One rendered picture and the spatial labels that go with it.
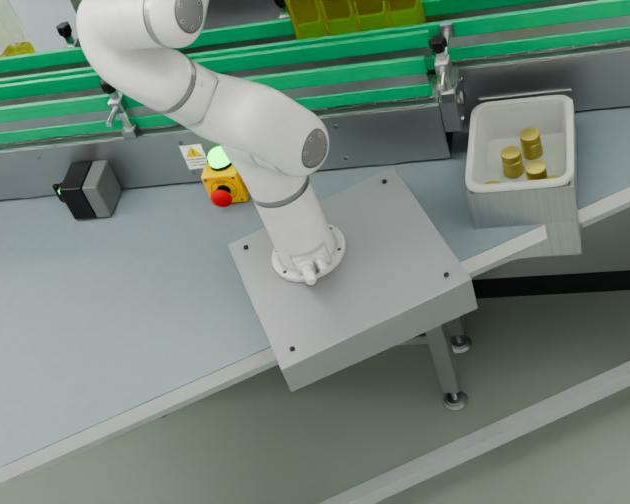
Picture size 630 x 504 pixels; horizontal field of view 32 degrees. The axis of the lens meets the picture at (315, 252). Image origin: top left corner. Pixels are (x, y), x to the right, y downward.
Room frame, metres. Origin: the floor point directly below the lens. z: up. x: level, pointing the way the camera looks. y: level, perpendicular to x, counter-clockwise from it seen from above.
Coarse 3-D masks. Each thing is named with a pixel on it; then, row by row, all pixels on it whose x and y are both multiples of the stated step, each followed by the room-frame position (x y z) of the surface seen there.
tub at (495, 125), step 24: (552, 96) 1.45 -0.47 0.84; (480, 120) 1.48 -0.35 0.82; (504, 120) 1.48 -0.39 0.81; (528, 120) 1.46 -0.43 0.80; (552, 120) 1.44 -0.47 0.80; (480, 144) 1.43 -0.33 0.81; (504, 144) 1.46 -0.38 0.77; (552, 144) 1.41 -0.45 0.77; (480, 168) 1.39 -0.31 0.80; (552, 168) 1.36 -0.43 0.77; (480, 192) 1.29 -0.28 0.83
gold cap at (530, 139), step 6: (522, 132) 1.42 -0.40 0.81; (528, 132) 1.41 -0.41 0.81; (534, 132) 1.41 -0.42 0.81; (522, 138) 1.40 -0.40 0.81; (528, 138) 1.40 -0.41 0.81; (534, 138) 1.39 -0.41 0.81; (540, 138) 1.40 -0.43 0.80; (522, 144) 1.40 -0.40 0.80; (528, 144) 1.39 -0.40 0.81; (534, 144) 1.39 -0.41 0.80; (540, 144) 1.40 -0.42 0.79; (522, 150) 1.41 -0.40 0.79; (528, 150) 1.40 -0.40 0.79; (534, 150) 1.39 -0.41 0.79; (540, 150) 1.40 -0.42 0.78; (528, 156) 1.40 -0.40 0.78; (534, 156) 1.39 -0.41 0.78; (540, 156) 1.39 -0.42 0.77
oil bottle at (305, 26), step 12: (288, 0) 1.70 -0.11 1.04; (300, 0) 1.70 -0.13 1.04; (312, 0) 1.69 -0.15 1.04; (288, 12) 1.71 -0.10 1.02; (300, 12) 1.70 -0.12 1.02; (312, 12) 1.69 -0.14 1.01; (300, 24) 1.70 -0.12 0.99; (312, 24) 1.69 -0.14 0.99; (300, 36) 1.70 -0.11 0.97; (312, 36) 1.70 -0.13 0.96
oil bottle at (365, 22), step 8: (352, 0) 1.66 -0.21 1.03; (360, 0) 1.66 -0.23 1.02; (368, 0) 1.65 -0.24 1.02; (376, 0) 1.64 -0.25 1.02; (360, 8) 1.66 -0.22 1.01; (368, 8) 1.65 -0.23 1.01; (376, 8) 1.65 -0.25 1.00; (384, 8) 1.65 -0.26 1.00; (360, 16) 1.66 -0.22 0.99; (368, 16) 1.65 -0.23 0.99; (376, 16) 1.65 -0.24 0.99; (384, 16) 1.64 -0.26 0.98; (360, 24) 1.66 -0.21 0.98; (368, 24) 1.65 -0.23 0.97; (376, 24) 1.65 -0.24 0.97; (384, 24) 1.64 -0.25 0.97
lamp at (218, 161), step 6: (216, 150) 1.62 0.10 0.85; (222, 150) 1.62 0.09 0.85; (210, 156) 1.61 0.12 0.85; (216, 156) 1.61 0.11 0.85; (222, 156) 1.60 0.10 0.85; (210, 162) 1.61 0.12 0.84; (216, 162) 1.60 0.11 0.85; (222, 162) 1.60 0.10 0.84; (228, 162) 1.60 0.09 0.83; (216, 168) 1.60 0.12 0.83; (222, 168) 1.60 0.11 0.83
